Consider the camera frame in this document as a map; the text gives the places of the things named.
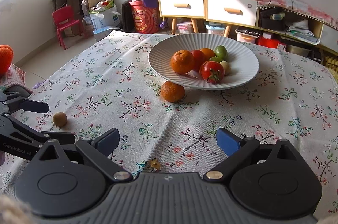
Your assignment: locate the red tomato with calyx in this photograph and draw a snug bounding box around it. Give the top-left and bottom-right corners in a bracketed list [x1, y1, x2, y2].
[199, 60, 225, 83]

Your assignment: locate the small green fruit in plate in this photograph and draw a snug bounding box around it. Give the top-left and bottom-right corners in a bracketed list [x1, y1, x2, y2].
[209, 56, 223, 63]

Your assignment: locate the floral tablecloth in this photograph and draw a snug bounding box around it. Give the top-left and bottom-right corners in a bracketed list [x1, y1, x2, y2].
[14, 31, 337, 218]

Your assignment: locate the pink patterned cloth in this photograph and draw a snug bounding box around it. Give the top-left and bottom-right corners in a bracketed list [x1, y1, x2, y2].
[257, 0, 337, 30]

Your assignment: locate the dried fruit calyx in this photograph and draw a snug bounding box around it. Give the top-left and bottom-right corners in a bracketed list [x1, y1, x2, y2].
[147, 158, 163, 171]

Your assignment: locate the red gift bag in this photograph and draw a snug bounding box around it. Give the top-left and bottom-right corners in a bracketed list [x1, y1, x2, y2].
[129, 1, 160, 34]

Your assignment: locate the orange plush toy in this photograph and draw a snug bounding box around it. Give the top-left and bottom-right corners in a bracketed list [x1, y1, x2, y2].
[0, 45, 14, 76]

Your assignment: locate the small brown round fruit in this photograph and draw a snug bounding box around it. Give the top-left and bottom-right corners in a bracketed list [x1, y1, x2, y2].
[53, 112, 68, 127]

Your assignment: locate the orange mandarin near plate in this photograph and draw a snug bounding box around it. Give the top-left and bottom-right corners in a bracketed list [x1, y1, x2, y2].
[160, 81, 185, 103]

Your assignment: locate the red plastic chair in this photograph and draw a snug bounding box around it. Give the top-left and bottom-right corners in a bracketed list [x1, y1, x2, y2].
[52, 5, 88, 50]

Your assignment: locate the pale yellow small fruit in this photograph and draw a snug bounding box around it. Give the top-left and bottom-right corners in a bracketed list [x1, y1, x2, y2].
[219, 61, 231, 76]

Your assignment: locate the smooth red tomato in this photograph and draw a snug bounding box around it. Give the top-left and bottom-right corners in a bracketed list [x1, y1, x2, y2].
[191, 50, 205, 72]

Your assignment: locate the green round fruit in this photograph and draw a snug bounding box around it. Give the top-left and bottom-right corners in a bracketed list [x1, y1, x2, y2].
[214, 46, 228, 60]

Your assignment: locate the large orange mandarin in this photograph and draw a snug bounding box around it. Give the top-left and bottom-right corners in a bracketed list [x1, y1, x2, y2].
[170, 50, 194, 74]

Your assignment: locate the white ribbed plate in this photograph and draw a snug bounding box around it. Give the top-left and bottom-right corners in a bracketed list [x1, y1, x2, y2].
[148, 33, 259, 90]

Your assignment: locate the orange persimmon fruit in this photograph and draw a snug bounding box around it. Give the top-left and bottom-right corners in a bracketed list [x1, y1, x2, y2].
[200, 48, 215, 61]

